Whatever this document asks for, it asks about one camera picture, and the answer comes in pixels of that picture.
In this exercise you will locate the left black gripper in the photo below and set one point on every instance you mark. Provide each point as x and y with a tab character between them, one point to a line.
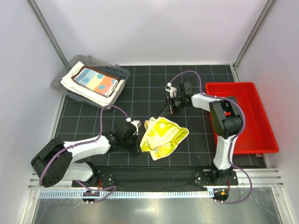
136	147

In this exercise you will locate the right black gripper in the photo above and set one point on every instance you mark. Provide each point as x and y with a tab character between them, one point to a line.
169	108

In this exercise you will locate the colourful patterned cloth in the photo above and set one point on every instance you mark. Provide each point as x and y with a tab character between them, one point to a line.
161	137

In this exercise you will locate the blue white cloth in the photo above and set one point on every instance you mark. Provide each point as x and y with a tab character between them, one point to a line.
95	80

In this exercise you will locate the brown towel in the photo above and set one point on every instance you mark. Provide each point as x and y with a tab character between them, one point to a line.
77	75

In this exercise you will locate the white towel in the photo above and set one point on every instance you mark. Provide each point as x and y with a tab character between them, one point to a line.
97	86

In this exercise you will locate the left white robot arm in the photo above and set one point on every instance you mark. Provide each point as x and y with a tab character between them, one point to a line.
58	160

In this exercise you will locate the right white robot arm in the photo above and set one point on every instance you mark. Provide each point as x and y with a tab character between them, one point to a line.
227	119

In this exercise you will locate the clear plastic container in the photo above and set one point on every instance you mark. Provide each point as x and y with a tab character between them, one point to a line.
113	70

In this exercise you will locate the red plastic bin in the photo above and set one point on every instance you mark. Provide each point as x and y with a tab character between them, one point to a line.
257	137

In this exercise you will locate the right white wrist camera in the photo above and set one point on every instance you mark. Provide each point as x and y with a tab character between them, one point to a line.
171	90

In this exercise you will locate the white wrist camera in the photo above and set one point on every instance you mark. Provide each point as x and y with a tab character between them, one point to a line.
171	90
136	123

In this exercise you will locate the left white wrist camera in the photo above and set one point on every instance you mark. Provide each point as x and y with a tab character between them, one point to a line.
136	123

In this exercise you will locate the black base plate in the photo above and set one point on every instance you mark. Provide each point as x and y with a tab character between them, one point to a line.
159	178

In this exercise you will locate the slotted cable duct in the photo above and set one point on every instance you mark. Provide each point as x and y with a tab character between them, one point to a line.
84	194

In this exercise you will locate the aluminium rail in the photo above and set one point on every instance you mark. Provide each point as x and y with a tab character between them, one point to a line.
261	177

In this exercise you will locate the right aluminium frame post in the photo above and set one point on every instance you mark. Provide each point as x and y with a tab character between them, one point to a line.
254	31

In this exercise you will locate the aluminium frame post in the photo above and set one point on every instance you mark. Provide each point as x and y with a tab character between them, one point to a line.
254	31
47	30

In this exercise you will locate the left aluminium frame post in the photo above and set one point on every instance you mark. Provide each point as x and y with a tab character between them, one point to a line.
47	30

